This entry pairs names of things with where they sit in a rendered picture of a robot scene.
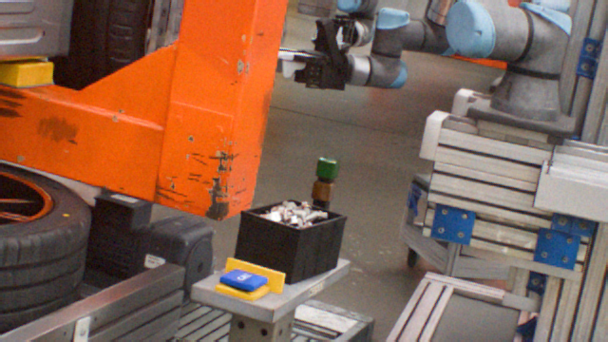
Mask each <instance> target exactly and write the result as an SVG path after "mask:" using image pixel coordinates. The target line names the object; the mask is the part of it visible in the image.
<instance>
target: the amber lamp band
mask: <svg viewBox="0 0 608 342"><path fill-rule="evenodd" d="M334 190H335V183H332V184H326V183H323V182H319V181H315V182H314V183H313V191H312V195H311V198H312V199H313V200H319V201H323V202H329V201H331V200H333V196H334Z"/></svg>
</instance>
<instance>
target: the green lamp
mask: <svg viewBox="0 0 608 342"><path fill-rule="evenodd" d="M339 165H340V161H339V160H335V159H331V158H327V157H323V158H320V159H318V161H317V166H316V170H315V175H316V176H317V177H319V178H322V179H326V180H330V181H331V180H333V179H336V178H337V175H338V170H339Z"/></svg>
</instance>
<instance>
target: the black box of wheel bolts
mask: <svg viewBox="0 0 608 342"><path fill-rule="evenodd" d="M240 215H241V217H240V223H239V228H238V234H237V244H236V250H235V255H234V259H236V260H239V261H243V262H246V263H250V264H253V265H256V266H259V267H262V268H266V269H269V270H272V271H276V272H279V273H282V274H285V278H284V284H286V285H289V286H291V285H293V284H296V283H298V282H300V281H303V280H306V279H308V278H311V277H314V276H318V275H321V274H324V273H326V272H328V271H331V270H333V269H336V266H337V261H338V256H339V251H340V246H341V241H342V237H343V231H344V226H345V221H346V220H347V216H343V215H340V214H337V213H335V212H332V211H328V210H325V209H322V208H319V207H316V206H312V205H310V204H309V203H307V202H301V201H297V200H294V199H285V200H282V201H278V202H274V203H270V204H266V205H262V206H258V207H255V208H251V209H246V210H242V211H240Z"/></svg>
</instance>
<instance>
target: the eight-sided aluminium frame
mask: <svg viewBox="0 0 608 342"><path fill-rule="evenodd" d="M183 3H184V0H172V1H171V8H170V13H169V20H168V27H167V33H166V39H165V45H164V46H165V47H166V46H168V45H170V44H172V43H174V42H176V41H178V40H179V34H180V28H181V16H182V10H183ZM169 5H170V0H156V1H155V7H154V13H153V20H152V26H151V33H150V39H149V46H148V52H147V55H146V56H148V55H150V54H152V53H154V52H156V51H158V50H160V49H162V48H163V43H164V36H165V31H166V23H167V17H168V11H169ZM146 56H145V57H146Z"/></svg>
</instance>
